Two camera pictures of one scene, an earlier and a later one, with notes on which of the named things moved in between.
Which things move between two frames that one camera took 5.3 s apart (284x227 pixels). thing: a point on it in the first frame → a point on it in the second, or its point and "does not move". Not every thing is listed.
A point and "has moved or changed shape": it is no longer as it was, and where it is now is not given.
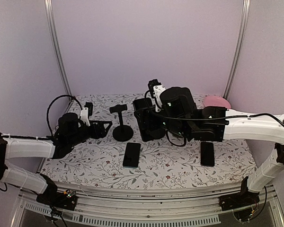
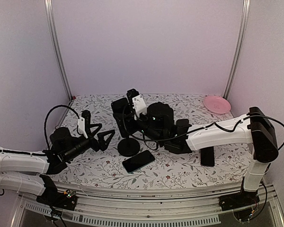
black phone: x=142 y=103 has moved or changed shape
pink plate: x=216 y=100 does not move
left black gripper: x=102 y=133 → x=97 y=146
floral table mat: x=120 y=159 does not move
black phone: x=207 y=154 does not move
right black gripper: x=146 y=119 → x=128 y=122
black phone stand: x=122 y=133 has moved or changed shape
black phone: x=131 y=155 → x=138 y=161
